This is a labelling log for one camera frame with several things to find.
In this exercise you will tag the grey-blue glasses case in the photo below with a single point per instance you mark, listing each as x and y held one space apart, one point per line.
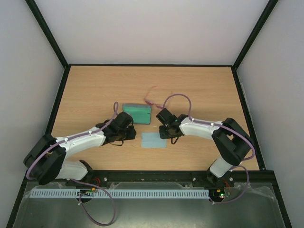
140 113

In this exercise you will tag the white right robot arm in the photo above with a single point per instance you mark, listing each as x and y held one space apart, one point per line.
233 143

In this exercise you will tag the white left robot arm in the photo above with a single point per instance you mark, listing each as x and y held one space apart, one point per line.
48 159

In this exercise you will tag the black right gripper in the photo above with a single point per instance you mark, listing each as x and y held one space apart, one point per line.
165 132

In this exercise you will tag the light blue cable duct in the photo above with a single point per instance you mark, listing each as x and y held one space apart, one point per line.
119 194

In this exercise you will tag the blue cleaning cloth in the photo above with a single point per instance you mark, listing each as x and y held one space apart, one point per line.
152 140

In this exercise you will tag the black frame corner post right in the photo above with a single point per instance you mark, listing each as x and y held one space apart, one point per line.
255 32

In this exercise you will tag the black frame corner post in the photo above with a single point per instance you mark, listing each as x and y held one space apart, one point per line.
255 32
47 32

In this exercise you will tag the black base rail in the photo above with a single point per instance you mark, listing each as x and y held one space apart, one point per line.
196 178

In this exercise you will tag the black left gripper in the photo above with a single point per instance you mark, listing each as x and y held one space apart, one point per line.
131 135

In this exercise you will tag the pink sunglasses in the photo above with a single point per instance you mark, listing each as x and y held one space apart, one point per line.
156 95

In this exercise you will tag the black frame corner post left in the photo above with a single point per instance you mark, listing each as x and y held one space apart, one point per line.
47 32

